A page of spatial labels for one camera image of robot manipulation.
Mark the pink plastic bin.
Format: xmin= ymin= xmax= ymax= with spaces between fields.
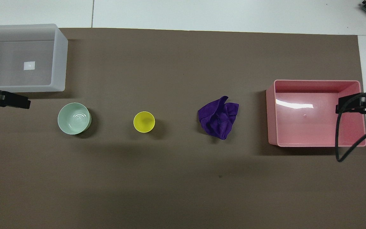
xmin=266 ymin=80 xmax=366 ymax=148

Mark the black cable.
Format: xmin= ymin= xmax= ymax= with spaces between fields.
xmin=335 ymin=91 xmax=366 ymax=163

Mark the light green bowl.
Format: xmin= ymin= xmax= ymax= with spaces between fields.
xmin=58 ymin=102 xmax=92 ymax=135

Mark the crumpled purple cloth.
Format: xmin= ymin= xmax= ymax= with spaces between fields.
xmin=198 ymin=96 xmax=240 ymax=140

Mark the yellow plastic cup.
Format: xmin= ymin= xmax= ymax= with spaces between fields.
xmin=133 ymin=111 xmax=156 ymax=133

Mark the translucent white plastic bin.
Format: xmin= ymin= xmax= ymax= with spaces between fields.
xmin=0 ymin=24 xmax=68 ymax=93

